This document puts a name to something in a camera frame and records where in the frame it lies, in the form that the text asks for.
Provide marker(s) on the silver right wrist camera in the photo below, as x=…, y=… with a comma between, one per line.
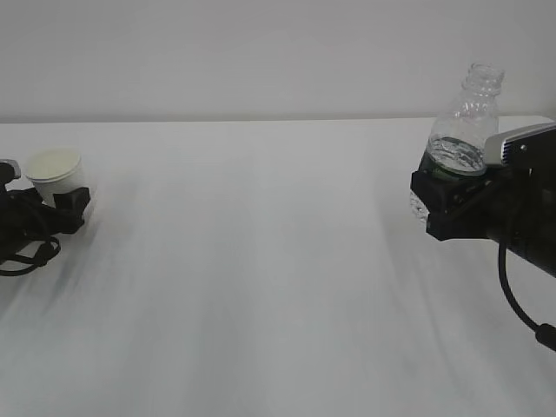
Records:
x=529, y=147

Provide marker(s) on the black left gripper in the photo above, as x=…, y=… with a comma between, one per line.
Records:
x=22, y=221

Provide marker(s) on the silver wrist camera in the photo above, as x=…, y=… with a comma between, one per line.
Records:
x=9, y=170
x=529, y=147

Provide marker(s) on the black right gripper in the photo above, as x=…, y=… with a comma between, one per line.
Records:
x=517, y=207

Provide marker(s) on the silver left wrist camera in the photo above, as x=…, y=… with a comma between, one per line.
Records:
x=9, y=170

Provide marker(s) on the clear green-label water bottle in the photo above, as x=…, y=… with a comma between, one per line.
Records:
x=455, y=146

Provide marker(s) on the white paper cup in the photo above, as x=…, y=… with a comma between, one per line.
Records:
x=77, y=179
x=52, y=165

